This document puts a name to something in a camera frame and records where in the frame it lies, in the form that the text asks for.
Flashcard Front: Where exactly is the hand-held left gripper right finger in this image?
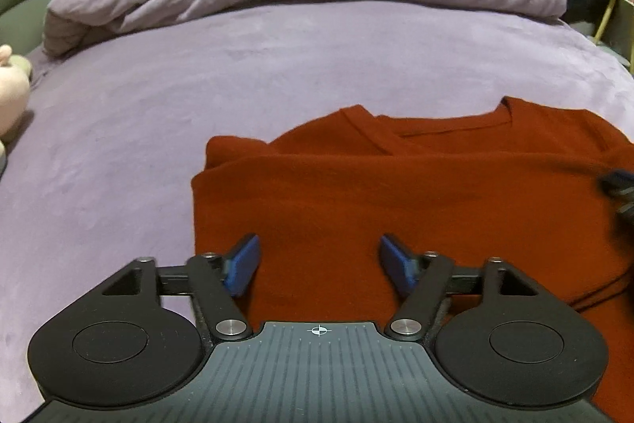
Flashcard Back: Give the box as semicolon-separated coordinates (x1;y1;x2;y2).
378;233;542;341

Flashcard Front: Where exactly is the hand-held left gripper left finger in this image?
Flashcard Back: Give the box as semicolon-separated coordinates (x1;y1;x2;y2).
100;233;262;341

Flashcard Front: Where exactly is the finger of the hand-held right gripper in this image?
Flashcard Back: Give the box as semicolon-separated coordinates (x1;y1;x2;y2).
598;169;634;206

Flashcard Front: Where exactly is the red knit sweater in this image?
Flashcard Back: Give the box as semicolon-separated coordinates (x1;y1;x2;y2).
191;96;634;423

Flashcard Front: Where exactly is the yellow side table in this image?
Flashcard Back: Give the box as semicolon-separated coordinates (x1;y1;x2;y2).
591;0;634;73

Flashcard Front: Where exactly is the purple bed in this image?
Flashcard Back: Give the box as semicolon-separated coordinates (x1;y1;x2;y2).
0;0;634;423

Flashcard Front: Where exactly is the pink plush toy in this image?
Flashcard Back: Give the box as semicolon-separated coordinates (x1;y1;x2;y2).
0;44;33;173

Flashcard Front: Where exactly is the black cable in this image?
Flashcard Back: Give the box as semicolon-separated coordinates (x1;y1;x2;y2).
569;272;634;311

